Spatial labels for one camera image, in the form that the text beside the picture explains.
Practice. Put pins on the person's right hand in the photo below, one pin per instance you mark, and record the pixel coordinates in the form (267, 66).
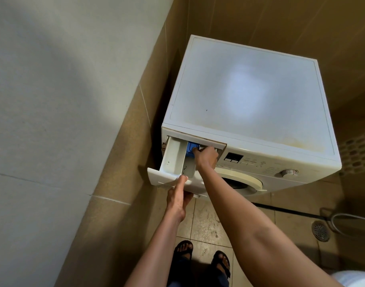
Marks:
(207, 159)

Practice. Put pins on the person's left hand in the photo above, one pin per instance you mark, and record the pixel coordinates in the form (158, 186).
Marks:
(176, 201)

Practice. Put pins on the person's right fingers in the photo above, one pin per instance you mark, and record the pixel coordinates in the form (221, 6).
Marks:
(200, 150)

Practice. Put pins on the person's left thumb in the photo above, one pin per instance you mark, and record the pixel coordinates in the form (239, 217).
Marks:
(181, 182)

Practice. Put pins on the blue drawer insert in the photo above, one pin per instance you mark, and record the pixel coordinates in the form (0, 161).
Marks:
(189, 149)

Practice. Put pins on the white detergent drawer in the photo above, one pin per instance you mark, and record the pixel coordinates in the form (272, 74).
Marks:
(174, 156)

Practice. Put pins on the person's left forearm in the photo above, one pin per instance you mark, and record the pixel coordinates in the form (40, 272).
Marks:
(158, 254)

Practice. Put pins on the person's right forearm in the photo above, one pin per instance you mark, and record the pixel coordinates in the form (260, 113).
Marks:
(254, 230)

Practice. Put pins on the washing machine display panel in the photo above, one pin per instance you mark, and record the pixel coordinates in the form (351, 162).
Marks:
(233, 157)

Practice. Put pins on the round washing machine door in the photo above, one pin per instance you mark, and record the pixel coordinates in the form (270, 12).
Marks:
(245, 182)

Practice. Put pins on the person's left sandalled foot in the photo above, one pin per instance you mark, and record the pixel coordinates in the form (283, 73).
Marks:
(184, 251)

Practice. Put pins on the person's sandalled foot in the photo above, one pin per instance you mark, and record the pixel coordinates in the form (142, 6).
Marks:
(184, 251)
(221, 263)

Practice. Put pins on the white front-load washing machine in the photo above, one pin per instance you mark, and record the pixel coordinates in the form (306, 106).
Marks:
(248, 95)

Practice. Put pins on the white program dial knob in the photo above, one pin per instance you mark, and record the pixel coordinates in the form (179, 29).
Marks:
(286, 173)

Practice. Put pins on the person's right sandalled foot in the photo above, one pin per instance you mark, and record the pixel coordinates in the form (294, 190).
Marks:
(221, 263)

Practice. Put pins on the person's dark trousers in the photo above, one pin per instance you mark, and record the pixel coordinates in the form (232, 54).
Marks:
(182, 274)

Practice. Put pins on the round metal floor drain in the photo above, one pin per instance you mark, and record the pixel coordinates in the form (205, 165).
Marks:
(321, 231)

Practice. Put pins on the white fabric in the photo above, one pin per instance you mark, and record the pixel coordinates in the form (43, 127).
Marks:
(354, 280)

